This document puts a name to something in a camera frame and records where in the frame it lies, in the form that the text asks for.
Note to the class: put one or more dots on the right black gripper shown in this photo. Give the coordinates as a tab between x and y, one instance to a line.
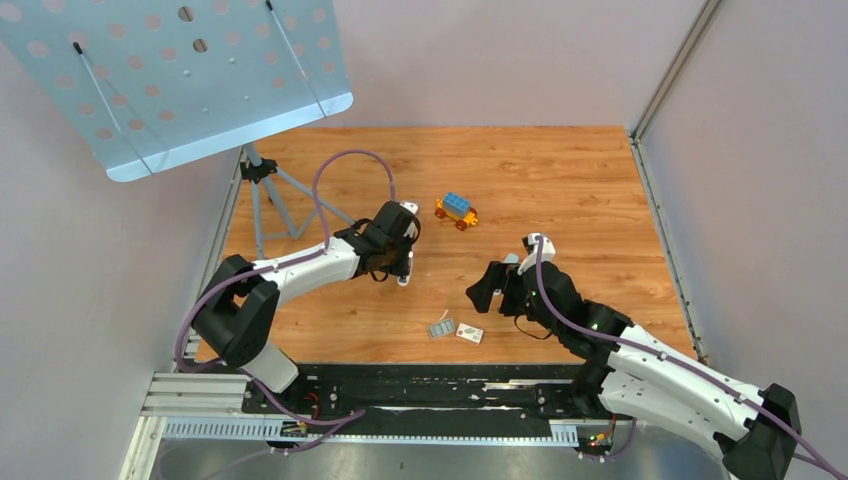
497	274

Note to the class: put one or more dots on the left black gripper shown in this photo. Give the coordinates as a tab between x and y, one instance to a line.
401	268

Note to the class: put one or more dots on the white staple box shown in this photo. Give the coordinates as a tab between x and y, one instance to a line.
470	333

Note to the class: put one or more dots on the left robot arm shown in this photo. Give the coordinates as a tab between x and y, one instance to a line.
237	308

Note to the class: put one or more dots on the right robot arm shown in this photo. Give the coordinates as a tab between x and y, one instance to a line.
752	431

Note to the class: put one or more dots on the toy brick car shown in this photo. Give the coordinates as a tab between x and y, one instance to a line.
458	209

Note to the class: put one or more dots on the blue perforated music stand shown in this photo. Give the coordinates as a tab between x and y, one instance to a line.
121	119

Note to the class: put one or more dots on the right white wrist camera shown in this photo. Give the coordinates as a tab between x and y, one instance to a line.
539	248

